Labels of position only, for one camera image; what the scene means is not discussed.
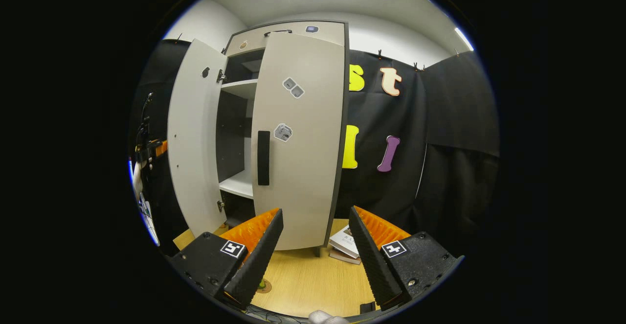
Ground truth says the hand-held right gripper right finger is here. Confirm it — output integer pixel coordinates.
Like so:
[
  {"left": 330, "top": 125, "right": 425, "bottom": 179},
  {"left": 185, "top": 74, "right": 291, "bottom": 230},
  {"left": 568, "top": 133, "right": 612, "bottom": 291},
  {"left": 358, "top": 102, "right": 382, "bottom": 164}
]
[{"left": 348, "top": 206, "right": 465, "bottom": 314}]

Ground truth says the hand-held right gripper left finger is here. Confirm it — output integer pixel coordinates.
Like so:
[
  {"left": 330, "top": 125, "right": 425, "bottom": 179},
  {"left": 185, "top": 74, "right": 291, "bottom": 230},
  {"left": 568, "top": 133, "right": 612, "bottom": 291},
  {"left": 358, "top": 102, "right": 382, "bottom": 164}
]
[{"left": 165, "top": 208, "right": 285, "bottom": 311}]

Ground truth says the grey cabinet door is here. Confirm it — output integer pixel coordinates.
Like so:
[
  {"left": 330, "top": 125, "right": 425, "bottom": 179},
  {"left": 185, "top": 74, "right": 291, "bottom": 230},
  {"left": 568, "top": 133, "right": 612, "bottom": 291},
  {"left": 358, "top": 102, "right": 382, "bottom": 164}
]
[
  {"left": 167, "top": 39, "right": 228, "bottom": 239},
  {"left": 250, "top": 31, "right": 349, "bottom": 251}
]

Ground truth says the grey cabinet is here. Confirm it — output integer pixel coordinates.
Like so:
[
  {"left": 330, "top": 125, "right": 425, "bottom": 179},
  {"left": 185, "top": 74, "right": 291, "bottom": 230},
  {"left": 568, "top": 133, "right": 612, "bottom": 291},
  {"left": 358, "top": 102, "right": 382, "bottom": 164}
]
[{"left": 215, "top": 20, "right": 351, "bottom": 258}]

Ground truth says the grey cabinet drawer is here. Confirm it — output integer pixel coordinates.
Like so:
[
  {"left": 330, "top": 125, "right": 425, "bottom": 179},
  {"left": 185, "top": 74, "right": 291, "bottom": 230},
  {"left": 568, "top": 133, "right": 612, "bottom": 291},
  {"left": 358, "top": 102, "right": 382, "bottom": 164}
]
[{"left": 225, "top": 21, "right": 346, "bottom": 56}]

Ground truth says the brown book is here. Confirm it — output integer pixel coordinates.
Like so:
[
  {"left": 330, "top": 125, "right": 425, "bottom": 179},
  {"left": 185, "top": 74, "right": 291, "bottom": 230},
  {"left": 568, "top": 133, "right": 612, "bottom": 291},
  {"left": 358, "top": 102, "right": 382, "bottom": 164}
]
[{"left": 329, "top": 248, "right": 361, "bottom": 265}]

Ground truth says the white cover book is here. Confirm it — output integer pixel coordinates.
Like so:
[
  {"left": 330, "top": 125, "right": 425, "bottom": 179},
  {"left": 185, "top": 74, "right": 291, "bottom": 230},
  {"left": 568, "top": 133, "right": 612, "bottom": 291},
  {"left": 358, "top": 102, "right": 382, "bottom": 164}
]
[{"left": 329, "top": 225, "right": 362, "bottom": 259}]

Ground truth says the blue white board edge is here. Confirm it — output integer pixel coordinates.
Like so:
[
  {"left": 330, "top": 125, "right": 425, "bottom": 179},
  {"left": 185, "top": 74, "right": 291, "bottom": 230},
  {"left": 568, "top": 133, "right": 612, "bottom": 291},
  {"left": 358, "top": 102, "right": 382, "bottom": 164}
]
[{"left": 128, "top": 158, "right": 161, "bottom": 247}]

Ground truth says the black backdrop cloth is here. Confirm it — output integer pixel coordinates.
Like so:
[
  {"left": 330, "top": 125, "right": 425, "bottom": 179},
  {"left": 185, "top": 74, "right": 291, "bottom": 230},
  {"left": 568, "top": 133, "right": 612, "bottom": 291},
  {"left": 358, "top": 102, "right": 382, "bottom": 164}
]
[
  {"left": 416, "top": 51, "right": 500, "bottom": 261},
  {"left": 128, "top": 39, "right": 191, "bottom": 256},
  {"left": 335, "top": 49, "right": 428, "bottom": 234}
]

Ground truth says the small ceiling light panel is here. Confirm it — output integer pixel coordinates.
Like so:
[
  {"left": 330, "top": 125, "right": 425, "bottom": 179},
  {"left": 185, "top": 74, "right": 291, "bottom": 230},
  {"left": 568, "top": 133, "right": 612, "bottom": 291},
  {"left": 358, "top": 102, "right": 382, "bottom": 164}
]
[{"left": 454, "top": 27, "right": 474, "bottom": 52}]

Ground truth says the thin black cable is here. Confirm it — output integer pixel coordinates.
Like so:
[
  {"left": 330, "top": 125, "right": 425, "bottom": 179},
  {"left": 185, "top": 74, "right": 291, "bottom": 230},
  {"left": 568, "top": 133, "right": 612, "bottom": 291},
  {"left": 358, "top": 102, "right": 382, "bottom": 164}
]
[{"left": 244, "top": 304, "right": 299, "bottom": 324}]

